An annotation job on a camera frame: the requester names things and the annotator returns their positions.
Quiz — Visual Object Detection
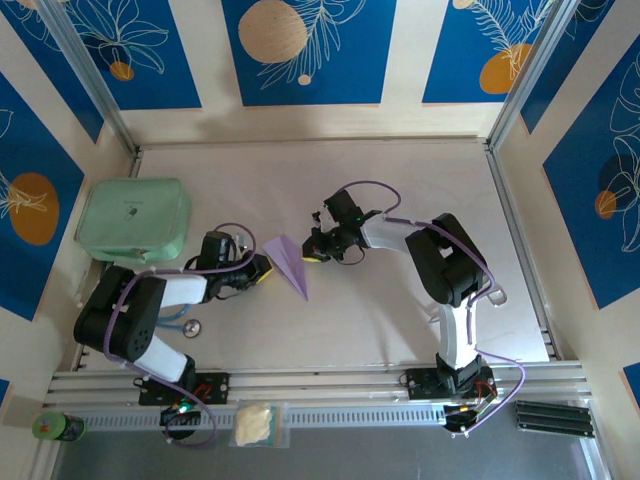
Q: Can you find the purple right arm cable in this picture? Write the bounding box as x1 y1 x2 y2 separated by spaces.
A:
324 179 527 436

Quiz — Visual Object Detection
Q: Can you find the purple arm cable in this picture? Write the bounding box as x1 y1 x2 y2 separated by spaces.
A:
102 222 261 449
324 179 527 436

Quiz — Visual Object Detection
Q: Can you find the blue floral wall poster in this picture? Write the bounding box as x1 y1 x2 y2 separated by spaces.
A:
0 69 87 322
542 34 640 311
421 0 569 105
221 0 399 108
64 0 203 112

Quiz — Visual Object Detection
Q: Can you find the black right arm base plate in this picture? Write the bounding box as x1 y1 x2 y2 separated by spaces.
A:
398 366 499 402

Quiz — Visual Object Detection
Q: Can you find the mint green lidded container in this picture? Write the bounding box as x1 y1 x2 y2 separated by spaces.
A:
74 178 195 264

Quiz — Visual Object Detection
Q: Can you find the aluminium frame post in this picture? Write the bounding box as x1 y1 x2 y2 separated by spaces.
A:
485 0 587 154
35 0 142 157

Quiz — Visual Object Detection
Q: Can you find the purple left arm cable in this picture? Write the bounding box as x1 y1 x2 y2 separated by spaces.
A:
102 222 261 449

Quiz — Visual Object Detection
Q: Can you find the light purple paper sheet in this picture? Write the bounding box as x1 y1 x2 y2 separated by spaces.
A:
261 232 311 303

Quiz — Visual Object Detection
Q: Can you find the green lidded can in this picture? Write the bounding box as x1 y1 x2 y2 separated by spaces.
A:
32 411 86 444

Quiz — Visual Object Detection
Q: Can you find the black ridged block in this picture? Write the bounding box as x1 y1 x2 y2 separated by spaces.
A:
513 399 595 440

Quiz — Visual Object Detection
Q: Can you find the black connector board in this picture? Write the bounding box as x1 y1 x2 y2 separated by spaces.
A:
441 403 497 435
158 403 202 442

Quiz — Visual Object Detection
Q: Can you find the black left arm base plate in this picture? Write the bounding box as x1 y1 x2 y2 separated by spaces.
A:
132 370 232 407

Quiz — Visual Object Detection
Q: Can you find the blue tube stethoscope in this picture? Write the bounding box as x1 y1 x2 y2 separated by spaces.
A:
73 279 204 341

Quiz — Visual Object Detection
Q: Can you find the aluminium frame rail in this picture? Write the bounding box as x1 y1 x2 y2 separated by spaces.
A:
43 360 594 407

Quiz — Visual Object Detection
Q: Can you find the clear bag with pale contents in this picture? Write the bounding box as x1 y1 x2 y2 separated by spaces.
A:
228 399 292 449

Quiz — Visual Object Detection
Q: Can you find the grey slotted cable duct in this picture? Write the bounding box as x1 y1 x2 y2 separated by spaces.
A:
44 403 519 432

